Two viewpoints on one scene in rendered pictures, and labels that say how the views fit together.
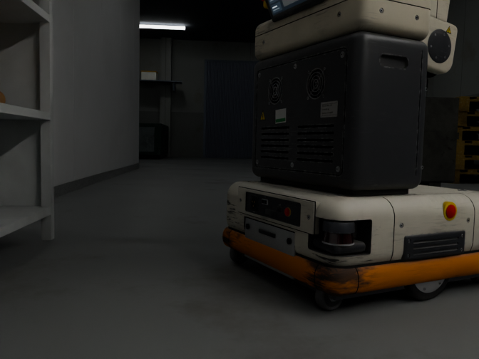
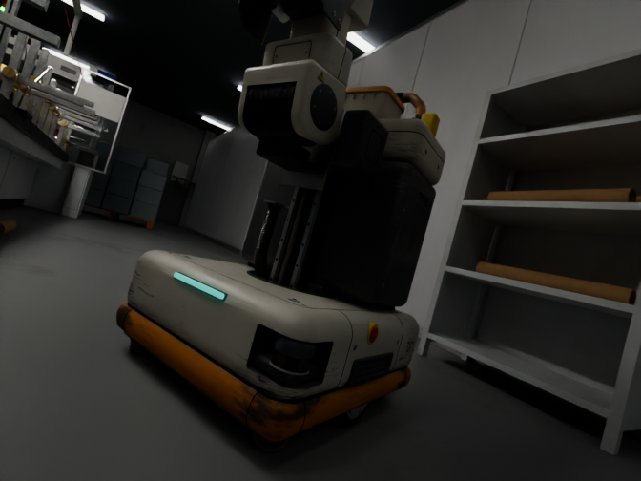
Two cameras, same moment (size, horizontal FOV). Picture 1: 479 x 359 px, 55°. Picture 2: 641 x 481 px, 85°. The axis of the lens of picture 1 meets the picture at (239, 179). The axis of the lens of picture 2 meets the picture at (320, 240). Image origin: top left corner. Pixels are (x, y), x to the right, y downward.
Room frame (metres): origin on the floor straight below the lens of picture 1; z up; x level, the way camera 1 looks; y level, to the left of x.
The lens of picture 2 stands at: (2.43, -0.82, 0.39)
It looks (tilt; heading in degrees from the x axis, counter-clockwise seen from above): 2 degrees up; 153
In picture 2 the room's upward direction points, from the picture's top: 16 degrees clockwise
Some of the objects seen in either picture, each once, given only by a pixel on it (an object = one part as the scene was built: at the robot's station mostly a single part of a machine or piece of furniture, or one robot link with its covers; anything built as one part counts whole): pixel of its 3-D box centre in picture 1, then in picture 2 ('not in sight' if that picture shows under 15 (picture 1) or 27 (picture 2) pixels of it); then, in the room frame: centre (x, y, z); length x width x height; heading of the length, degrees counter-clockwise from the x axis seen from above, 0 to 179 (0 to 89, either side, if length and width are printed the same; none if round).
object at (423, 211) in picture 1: (355, 224); (281, 323); (1.48, -0.38, 0.16); 0.67 x 0.64 x 0.25; 117
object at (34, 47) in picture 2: not in sight; (27, 73); (-0.16, -1.57, 0.93); 0.04 x 0.04 x 0.48; 4
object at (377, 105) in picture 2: not in sight; (362, 115); (1.43, -0.27, 0.87); 0.23 x 0.15 x 0.11; 27
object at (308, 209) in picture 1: (272, 207); not in sight; (1.31, -0.10, 0.23); 0.41 x 0.02 x 0.08; 27
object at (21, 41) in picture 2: not in sight; (12, 69); (0.09, -1.55, 0.87); 0.04 x 0.04 x 0.48; 4
